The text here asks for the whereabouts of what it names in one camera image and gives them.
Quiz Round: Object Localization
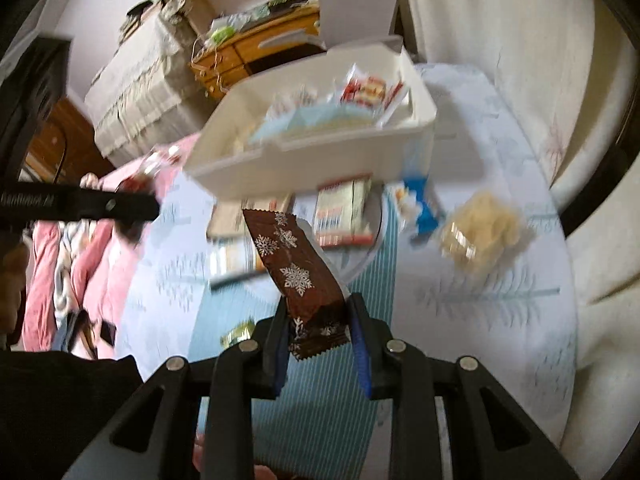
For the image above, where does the large white snack packet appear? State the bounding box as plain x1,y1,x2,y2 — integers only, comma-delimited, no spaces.
247,102,381,143

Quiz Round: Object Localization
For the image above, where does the blue and white snack packet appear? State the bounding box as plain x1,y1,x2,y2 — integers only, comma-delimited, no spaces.
392,177,446,238

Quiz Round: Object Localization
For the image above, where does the white charger cable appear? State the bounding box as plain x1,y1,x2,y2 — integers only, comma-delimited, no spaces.
192,42,226,96

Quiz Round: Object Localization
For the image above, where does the teal striped cloth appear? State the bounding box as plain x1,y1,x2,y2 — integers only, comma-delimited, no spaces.
192,240,401,466

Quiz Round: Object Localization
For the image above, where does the cartoon print blanket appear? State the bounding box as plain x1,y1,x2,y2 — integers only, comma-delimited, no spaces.
52,220,96,316

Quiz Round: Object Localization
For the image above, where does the brown snowflake snack packet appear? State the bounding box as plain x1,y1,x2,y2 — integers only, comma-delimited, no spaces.
241,207,351,361

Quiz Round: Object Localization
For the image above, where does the yellow puff snack packet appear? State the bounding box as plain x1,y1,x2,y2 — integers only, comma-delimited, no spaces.
437,190,526,273

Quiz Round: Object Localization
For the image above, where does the blue tree-print tablecloth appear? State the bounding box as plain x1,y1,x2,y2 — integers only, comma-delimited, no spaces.
115,62,578,466

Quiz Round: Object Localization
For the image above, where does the brown wooden door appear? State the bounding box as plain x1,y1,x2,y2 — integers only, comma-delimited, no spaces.
20,97,116,186

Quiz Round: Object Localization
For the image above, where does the white plastic storage bin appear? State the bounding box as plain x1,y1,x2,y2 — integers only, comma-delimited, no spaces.
184,35,438,203

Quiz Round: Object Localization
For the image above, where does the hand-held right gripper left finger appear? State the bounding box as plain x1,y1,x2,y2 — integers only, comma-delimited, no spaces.
60,305,292,480

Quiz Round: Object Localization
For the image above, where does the pink blanket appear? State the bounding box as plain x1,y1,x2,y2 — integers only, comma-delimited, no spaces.
20,132,201,361

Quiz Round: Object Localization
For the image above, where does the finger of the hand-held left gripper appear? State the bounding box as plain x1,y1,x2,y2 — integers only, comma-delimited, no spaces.
102,191,161,246

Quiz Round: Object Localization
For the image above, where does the person's left forearm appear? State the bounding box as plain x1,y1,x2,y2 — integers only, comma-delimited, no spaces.
0,350,146,480

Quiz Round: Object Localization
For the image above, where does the lace-covered cabinet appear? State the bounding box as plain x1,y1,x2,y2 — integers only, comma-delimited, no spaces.
84,7,221,158

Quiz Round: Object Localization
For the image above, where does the red round snack packet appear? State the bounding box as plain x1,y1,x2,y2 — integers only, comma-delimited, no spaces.
125,145,183,191

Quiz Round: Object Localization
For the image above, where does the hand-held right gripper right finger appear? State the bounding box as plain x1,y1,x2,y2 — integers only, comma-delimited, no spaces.
349,294,586,480

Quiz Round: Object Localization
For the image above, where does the clear beige cake packet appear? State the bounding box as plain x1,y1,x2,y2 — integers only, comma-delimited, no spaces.
207,237,266,281

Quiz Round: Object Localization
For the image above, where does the green snack packet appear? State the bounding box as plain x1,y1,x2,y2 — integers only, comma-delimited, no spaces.
220,320,256,348

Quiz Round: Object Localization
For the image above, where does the wooden desk with drawers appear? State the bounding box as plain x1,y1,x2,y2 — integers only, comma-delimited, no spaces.
190,7,321,103

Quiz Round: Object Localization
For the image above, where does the red and white snack packet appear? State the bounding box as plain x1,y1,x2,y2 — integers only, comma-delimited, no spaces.
340,72,406,111
314,175,375,248

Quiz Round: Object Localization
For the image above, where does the cream leaf-print curtain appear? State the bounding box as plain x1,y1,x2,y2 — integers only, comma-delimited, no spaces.
400,0,640,480

